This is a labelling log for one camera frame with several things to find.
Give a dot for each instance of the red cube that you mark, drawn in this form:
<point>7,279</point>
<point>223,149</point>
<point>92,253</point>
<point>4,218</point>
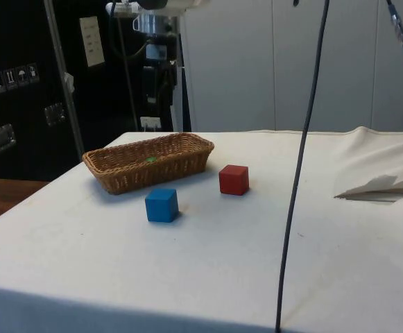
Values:
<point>234,179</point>

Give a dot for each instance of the blue cube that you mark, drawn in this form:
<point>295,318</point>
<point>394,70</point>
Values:
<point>161,206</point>

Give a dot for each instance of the green block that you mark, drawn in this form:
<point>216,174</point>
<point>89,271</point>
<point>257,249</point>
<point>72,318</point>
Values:
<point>151,159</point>

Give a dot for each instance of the brown wicker basket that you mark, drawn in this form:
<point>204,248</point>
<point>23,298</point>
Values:
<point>125,173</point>

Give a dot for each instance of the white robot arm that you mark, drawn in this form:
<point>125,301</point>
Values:
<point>184,5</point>

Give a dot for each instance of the black cabinet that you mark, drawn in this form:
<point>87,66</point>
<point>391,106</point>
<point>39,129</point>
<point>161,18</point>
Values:
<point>21,114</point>

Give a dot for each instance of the pale locker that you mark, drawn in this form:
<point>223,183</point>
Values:
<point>326,69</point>
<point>399,100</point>
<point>229,76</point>

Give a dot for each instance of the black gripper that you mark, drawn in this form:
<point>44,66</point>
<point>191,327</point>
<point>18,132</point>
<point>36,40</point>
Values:
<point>157,41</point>

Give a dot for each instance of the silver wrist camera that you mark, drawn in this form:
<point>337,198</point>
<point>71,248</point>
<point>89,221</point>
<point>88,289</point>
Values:
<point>154,24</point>

